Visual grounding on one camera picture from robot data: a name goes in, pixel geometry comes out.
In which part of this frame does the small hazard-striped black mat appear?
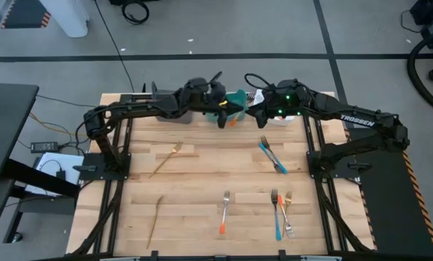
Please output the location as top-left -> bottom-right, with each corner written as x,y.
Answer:
0,0 -> 53,30

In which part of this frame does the grey plastic bin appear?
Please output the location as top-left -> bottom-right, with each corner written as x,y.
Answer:
150,81 -> 194,125

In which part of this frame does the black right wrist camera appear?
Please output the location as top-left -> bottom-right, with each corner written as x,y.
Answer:
263,88 -> 281,106

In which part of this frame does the black desk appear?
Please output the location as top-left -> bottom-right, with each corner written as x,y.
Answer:
0,82 -> 40,184

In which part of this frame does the black floor cable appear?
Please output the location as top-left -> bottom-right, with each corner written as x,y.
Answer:
92,0 -> 136,94

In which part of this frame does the large hazard-striped black mat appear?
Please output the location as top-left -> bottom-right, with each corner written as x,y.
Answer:
346,126 -> 433,257

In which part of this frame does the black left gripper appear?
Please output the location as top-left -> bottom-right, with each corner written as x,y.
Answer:
212,100 -> 249,130

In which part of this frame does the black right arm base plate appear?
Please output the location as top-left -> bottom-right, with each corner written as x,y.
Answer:
305,150 -> 373,180

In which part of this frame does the black power adapter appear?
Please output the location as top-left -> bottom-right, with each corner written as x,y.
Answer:
30,141 -> 60,154

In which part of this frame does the thick black hose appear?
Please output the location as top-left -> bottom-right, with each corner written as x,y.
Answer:
405,28 -> 433,117

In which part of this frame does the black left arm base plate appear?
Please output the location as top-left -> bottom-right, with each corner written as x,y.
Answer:
73,152 -> 133,181

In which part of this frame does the gold knife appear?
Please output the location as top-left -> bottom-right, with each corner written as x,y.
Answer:
146,194 -> 165,250

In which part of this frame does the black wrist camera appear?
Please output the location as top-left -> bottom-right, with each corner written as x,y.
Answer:
263,88 -> 281,106
210,81 -> 227,102

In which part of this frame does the black desk leg frame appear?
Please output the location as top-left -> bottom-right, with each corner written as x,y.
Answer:
0,159 -> 82,254

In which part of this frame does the blue-handled dark fork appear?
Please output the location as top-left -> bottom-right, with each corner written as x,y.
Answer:
270,188 -> 283,242
257,142 -> 284,174
259,135 -> 288,175

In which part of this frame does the teal plastic bin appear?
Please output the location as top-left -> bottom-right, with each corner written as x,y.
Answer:
205,88 -> 250,124

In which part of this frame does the black aluminium table frame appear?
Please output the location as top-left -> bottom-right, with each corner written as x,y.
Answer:
30,91 -> 433,261

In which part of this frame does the white plastic bin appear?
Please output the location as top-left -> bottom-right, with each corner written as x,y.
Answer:
253,88 -> 300,127

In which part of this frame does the white paper sheet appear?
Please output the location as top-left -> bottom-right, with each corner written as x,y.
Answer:
25,152 -> 86,197

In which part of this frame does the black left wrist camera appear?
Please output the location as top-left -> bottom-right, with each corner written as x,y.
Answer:
210,81 -> 227,102

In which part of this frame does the gold fork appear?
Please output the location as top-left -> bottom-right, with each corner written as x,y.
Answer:
149,141 -> 183,179
281,191 -> 294,239

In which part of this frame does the white column base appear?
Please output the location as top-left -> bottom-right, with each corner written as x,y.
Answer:
38,0 -> 91,39

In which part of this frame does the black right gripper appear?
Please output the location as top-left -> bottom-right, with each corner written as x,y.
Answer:
245,103 -> 277,130

